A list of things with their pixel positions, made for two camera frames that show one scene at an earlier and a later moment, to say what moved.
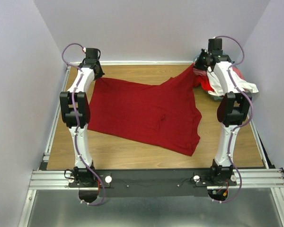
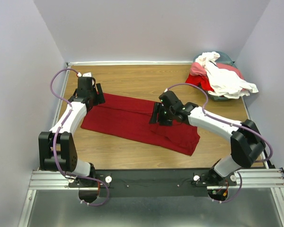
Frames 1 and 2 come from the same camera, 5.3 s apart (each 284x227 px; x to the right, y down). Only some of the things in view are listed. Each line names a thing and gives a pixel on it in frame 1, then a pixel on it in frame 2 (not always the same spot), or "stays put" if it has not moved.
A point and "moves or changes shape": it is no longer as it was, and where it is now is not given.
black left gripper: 100,73 to 100,99
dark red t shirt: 166,115 moves or changes shape
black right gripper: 197,64 to 157,108
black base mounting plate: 152,182 stays put
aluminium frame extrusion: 264,178 stays put
